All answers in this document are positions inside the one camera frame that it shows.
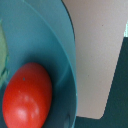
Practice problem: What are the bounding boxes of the pink toy stove board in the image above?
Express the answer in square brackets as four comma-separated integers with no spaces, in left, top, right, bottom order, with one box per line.
[63,0,128,119]

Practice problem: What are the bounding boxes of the grey cooking pot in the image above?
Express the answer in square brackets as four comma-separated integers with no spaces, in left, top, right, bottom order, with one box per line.
[0,0,77,128]

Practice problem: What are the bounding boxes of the red tomato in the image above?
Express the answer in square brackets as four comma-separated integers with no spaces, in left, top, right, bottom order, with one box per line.
[2,63,52,128]

